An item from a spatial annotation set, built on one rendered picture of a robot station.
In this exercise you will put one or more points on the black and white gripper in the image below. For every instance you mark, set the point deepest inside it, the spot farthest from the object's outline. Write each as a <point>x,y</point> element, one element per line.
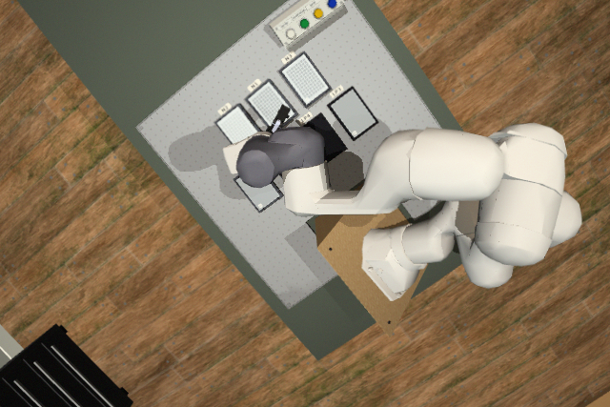
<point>279,119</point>

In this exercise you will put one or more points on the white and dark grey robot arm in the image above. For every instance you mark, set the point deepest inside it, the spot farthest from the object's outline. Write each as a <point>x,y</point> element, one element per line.
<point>514,225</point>

